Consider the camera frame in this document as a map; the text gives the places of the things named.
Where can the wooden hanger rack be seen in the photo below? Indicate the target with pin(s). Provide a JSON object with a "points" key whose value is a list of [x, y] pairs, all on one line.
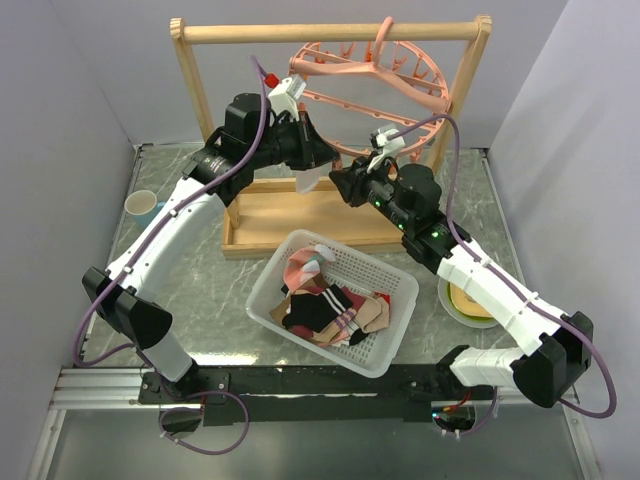
{"points": [[268, 210]]}

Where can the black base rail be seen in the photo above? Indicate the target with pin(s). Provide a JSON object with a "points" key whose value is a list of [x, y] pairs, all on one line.
{"points": [[231, 394]]}

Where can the pink round clip hanger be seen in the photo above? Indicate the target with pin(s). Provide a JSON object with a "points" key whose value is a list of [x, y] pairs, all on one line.
{"points": [[373, 82]]}

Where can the pile of socks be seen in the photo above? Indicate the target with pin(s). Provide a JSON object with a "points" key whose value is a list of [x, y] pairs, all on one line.
{"points": [[303, 272]]}

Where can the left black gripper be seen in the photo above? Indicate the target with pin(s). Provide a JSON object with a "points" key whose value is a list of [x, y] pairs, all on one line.
{"points": [[314, 151]]}

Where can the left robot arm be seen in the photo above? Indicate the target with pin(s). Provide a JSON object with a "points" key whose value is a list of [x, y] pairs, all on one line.
{"points": [[259, 131]]}

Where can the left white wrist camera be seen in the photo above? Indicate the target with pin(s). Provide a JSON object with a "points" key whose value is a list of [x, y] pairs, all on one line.
{"points": [[286, 90]]}

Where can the light blue mug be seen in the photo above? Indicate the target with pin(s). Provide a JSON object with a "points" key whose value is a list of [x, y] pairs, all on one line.
{"points": [[143, 206]]}

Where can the white plastic basket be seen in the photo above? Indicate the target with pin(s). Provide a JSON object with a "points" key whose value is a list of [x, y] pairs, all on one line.
{"points": [[358, 271]]}

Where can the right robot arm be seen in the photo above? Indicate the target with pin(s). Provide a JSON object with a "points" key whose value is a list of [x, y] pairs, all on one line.
{"points": [[550, 352]]}

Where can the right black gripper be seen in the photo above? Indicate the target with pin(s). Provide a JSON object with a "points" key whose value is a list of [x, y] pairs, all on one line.
{"points": [[351, 182]]}

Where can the yellow bowl on plate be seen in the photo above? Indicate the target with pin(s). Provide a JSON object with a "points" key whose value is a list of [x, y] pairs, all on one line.
{"points": [[462, 308]]}

